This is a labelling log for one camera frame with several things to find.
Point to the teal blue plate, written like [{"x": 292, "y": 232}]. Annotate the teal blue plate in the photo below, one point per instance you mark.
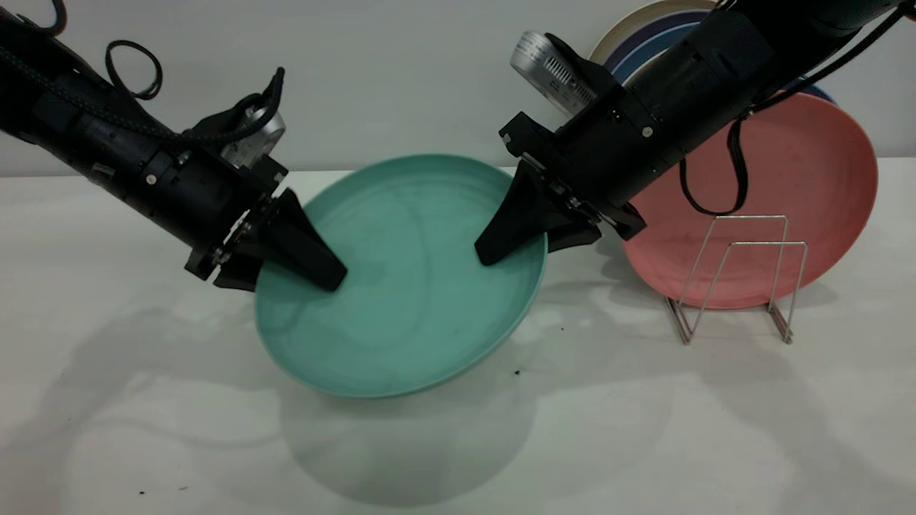
[{"x": 647, "y": 56}]

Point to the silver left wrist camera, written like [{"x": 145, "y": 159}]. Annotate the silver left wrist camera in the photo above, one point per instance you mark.
[{"x": 254, "y": 139}]

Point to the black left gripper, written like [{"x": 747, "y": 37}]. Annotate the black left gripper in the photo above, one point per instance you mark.
[{"x": 207, "y": 193}]

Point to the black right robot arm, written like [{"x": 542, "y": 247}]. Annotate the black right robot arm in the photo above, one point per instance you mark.
[{"x": 723, "y": 64}]

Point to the pink plate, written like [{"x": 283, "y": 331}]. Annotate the pink plate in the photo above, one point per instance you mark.
[{"x": 801, "y": 179}]

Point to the green plate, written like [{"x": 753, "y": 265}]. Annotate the green plate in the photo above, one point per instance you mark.
[{"x": 415, "y": 300}]

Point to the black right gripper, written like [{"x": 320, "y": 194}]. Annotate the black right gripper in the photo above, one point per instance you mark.
[{"x": 608, "y": 157}]

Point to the beige plate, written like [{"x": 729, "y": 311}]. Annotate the beige plate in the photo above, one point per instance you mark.
[{"x": 630, "y": 23}]

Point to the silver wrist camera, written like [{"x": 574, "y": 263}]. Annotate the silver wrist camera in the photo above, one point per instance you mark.
[
  {"x": 254, "y": 139},
  {"x": 551, "y": 71}
]

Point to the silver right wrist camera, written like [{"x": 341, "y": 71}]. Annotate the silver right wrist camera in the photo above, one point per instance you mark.
[{"x": 551, "y": 71}]

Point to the dark purple plate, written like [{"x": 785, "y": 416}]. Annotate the dark purple plate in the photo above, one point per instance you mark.
[{"x": 644, "y": 37}]

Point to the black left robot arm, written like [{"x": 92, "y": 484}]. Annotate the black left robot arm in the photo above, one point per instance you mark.
[{"x": 64, "y": 121}]

